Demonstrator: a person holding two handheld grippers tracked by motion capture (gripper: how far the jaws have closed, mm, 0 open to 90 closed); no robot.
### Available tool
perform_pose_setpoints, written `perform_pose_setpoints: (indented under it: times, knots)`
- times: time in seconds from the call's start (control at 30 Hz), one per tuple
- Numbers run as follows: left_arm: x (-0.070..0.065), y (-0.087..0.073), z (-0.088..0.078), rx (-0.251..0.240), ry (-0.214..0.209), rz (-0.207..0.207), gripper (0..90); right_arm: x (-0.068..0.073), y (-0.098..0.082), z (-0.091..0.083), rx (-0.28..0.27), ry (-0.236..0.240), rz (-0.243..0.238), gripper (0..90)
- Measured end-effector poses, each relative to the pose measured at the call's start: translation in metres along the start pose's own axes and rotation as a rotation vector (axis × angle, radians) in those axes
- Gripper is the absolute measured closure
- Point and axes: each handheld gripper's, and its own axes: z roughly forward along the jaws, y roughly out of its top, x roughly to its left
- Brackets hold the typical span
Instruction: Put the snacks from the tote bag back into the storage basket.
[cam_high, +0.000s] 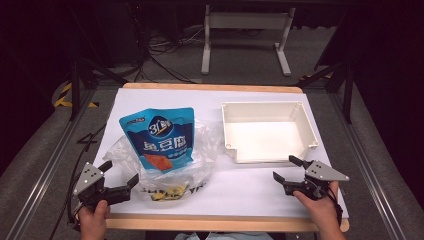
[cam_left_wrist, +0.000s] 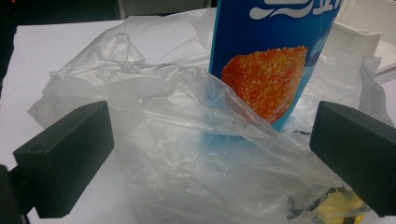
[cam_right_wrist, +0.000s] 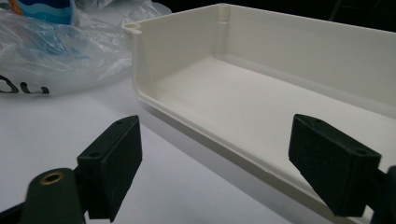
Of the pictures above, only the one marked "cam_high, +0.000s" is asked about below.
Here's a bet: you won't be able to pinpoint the blue snack pouch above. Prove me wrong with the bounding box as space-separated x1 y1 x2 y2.
118 107 196 173

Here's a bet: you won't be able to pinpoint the person's left hand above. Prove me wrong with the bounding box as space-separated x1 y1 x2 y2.
77 199 111 240

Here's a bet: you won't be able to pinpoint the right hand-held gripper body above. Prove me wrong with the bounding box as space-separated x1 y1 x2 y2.
283 159 350 201

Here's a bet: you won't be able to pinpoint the yellow black floor tape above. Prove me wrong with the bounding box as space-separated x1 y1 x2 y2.
53 82 100 109

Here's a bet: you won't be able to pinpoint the person's right hand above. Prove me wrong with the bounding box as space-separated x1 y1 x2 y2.
292 181 345 240

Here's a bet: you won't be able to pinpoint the black floor cables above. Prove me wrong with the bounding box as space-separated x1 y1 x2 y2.
131 24 205 84

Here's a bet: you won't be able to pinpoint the clear plastic bag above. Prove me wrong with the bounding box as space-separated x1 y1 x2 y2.
102 119 224 203

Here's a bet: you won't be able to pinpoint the white table sheet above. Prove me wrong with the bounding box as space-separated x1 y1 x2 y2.
93 87 350 219

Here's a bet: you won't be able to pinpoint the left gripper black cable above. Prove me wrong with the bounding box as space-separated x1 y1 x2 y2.
49 123 108 240

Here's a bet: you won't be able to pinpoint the black tripod stand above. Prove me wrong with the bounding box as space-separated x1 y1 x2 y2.
298 49 355 125
68 54 129 122

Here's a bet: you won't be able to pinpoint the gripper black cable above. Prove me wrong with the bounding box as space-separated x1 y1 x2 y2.
49 123 108 240
328 190 345 232

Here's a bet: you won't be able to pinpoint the white metal stand frame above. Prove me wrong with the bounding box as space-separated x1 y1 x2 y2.
200 4 297 77

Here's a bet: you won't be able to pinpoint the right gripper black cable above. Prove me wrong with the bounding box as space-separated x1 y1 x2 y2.
328 190 345 232

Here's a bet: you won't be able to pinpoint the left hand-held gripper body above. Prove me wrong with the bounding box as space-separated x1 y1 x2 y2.
73 162 131 210

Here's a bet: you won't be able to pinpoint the white plastic bin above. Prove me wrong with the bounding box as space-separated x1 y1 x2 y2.
220 100 320 165

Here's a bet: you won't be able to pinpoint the aluminium floor rail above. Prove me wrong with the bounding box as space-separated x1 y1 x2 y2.
4 88 98 240
328 92 407 240

